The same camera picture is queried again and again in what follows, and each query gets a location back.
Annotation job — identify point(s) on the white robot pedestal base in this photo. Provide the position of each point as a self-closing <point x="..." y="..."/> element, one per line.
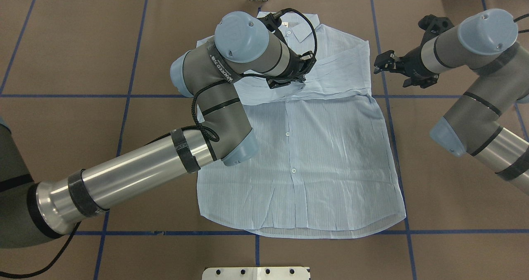
<point x="257" y="273"/>

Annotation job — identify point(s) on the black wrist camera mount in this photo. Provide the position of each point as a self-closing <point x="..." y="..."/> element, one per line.
<point x="434" y="26"/>
<point x="272" y="21"/>

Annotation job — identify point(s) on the light blue button-up shirt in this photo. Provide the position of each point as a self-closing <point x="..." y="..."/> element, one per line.
<point x="324" y="168"/>

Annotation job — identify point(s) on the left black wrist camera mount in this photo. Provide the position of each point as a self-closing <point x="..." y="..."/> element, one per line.
<point x="272" y="21"/>

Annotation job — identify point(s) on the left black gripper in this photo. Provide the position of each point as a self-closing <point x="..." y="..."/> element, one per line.
<point x="294" y="62"/>

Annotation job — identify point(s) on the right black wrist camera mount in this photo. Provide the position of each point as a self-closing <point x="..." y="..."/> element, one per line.
<point x="434" y="26"/>

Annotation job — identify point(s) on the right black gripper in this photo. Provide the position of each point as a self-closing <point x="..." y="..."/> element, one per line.
<point x="414" y="62"/>

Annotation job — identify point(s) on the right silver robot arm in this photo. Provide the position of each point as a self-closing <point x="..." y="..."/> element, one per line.
<point x="487" y="44"/>

